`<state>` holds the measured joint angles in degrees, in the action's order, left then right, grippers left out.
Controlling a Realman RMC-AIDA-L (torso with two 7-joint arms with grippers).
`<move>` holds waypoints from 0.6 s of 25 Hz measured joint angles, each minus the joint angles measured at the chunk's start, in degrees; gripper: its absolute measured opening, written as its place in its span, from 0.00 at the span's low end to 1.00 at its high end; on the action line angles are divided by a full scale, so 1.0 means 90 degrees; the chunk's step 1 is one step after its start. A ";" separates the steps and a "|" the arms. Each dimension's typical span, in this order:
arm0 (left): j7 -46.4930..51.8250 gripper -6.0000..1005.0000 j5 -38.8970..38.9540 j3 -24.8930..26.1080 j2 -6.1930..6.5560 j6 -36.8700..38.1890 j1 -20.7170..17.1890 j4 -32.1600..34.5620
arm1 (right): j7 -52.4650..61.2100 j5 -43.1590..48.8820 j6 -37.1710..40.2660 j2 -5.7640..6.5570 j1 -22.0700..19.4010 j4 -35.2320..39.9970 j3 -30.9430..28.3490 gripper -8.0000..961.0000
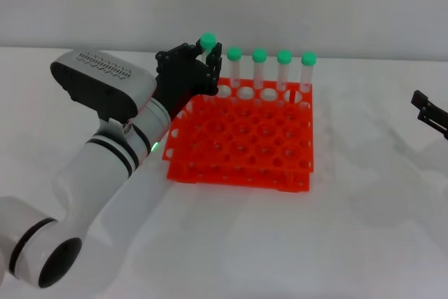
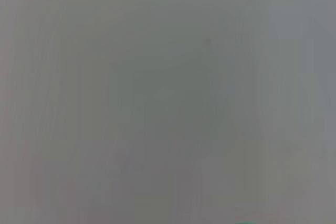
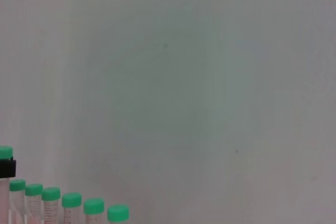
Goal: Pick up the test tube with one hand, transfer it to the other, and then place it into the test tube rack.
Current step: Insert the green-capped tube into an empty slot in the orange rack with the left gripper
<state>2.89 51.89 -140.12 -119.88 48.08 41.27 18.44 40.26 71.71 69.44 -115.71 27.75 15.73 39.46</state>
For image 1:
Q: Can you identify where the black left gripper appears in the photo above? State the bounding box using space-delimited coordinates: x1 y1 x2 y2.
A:
155 42 224 120

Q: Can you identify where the clear test tube green cap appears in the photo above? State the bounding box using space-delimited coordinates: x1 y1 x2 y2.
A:
299 52 318 104
227 46 243 100
199 32 217 65
252 48 269 102
276 49 294 104

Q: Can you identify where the orange plastic test tube rack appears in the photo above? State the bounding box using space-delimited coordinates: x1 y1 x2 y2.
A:
161 78 314 194

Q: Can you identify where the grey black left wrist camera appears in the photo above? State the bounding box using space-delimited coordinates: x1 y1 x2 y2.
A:
50 50 158 122

